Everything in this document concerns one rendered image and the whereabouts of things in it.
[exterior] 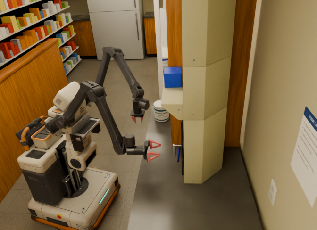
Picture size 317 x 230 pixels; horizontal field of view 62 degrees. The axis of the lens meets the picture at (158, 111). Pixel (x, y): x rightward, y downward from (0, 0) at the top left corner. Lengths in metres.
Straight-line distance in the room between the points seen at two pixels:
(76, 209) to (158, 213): 1.17
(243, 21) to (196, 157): 0.81
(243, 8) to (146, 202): 1.22
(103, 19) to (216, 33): 5.28
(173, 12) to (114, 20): 4.85
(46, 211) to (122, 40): 4.60
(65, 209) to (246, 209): 1.61
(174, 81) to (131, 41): 4.95
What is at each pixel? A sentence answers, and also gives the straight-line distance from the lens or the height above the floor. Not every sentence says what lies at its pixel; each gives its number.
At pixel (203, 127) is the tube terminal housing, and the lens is 1.46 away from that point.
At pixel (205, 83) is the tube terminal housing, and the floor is 1.62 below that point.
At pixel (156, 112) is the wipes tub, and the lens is 2.24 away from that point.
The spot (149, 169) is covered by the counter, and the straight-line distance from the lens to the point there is 1.83.
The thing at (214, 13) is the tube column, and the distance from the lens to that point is 1.26.
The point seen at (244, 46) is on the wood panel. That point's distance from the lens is 1.68.
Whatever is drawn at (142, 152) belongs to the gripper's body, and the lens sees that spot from 1.62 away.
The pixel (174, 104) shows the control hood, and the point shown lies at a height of 1.51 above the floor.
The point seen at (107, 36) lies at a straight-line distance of 6.52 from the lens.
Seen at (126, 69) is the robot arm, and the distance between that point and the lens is 1.96.
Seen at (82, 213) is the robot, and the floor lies 0.28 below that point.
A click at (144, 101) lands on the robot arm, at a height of 1.30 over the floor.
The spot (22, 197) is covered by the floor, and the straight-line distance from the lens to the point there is 3.37.
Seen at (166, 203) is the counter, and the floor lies 0.94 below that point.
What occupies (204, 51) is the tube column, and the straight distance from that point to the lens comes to 1.26.
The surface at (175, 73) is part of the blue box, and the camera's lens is 1.51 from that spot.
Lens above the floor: 2.18
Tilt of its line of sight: 31 degrees down
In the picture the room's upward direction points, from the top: 4 degrees counter-clockwise
